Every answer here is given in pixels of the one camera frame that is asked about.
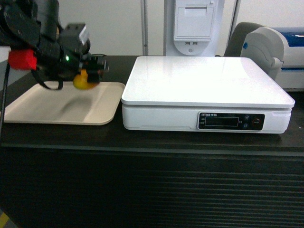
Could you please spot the white checkout scale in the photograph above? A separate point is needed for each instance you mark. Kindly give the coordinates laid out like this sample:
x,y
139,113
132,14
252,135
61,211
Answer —
x,y
204,94

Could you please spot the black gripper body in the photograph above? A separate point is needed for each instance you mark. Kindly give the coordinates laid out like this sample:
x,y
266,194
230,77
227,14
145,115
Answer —
x,y
57,63

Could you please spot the beige plastic tray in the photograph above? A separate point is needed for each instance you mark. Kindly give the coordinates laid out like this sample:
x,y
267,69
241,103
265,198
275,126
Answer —
x,y
69,105

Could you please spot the black slatted checkout counter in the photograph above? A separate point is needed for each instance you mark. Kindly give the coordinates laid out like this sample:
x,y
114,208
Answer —
x,y
71,176

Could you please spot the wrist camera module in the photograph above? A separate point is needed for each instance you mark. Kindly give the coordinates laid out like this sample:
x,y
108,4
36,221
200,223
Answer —
x,y
75,37

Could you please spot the white receipt printer kiosk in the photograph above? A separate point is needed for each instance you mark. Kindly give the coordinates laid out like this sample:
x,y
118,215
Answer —
x,y
192,27

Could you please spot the white blue label printer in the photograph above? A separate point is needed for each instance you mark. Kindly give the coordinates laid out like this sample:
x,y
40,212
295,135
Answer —
x,y
280,53

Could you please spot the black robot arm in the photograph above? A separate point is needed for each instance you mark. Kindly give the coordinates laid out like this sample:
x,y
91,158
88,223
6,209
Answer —
x,y
38,43

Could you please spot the yellow red mango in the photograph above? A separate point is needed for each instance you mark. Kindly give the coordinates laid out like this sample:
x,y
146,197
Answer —
x,y
80,81

